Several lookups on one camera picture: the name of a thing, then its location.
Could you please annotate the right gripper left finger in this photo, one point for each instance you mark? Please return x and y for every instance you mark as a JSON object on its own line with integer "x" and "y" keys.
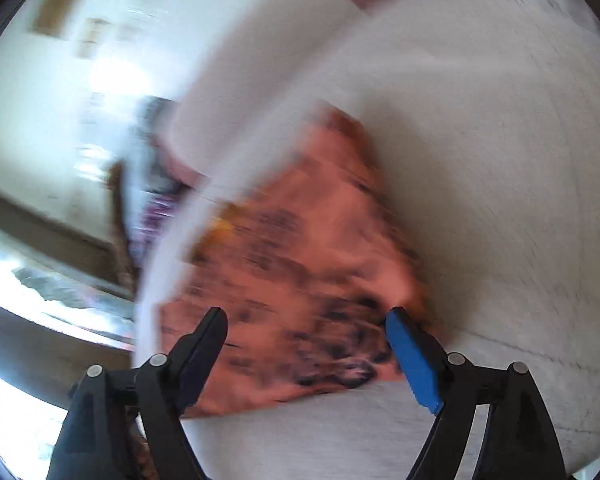
{"x": 95, "y": 440}

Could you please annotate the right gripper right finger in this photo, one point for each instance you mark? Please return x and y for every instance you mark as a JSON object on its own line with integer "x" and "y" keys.
{"x": 519, "y": 442}

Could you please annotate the orange floral blouse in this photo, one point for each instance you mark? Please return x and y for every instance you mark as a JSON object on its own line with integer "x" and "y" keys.
{"x": 306, "y": 269}

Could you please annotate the brown garment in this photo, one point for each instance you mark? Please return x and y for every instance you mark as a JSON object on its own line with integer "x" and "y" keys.
{"x": 120, "y": 243}

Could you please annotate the purple patterned garment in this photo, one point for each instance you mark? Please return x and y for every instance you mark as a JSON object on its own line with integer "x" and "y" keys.
{"x": 159, "y": 206}

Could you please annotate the grey garment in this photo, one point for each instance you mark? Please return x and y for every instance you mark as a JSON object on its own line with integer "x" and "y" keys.
{"x": 145, "y": 173}

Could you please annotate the pink bolster cushion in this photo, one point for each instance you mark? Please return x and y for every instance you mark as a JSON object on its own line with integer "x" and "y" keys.
{"x": 254, "y": 61}

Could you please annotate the window with wooden frame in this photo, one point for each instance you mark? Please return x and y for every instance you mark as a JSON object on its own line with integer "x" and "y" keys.
{"x": 62, "y": 307}

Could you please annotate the beige wall switch plate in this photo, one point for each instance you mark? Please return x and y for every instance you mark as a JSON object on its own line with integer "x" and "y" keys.
{"x": 53, "y": 18}

